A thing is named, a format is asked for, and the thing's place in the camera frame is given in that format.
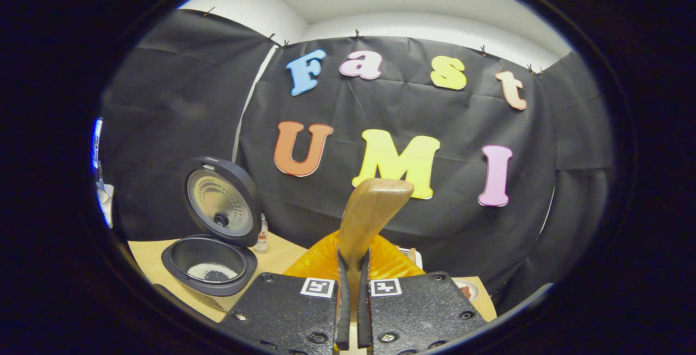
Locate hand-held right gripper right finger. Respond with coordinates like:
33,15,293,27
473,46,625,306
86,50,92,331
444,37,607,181
357,233,487,354

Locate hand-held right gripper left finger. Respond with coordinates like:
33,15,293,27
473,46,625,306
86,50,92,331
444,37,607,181
220,230,351,354

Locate white rice grains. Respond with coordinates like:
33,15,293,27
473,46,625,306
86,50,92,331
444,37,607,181
187,263,239,282

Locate wooden spoon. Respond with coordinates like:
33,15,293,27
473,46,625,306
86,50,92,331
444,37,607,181
337,178,415,290

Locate black silver rice cooker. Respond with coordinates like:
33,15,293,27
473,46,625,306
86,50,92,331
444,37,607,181
161,156,262,312

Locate white toaster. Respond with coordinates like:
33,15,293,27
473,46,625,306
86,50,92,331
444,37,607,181
400,246,424,271

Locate white round plate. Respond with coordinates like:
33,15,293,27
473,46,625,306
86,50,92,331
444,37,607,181
454,278,480,302

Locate small clear bottle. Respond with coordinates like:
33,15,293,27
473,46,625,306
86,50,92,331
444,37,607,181
253,213,269,253

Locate white desk equipment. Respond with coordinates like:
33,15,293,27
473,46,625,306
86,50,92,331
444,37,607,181
97,181,114,228

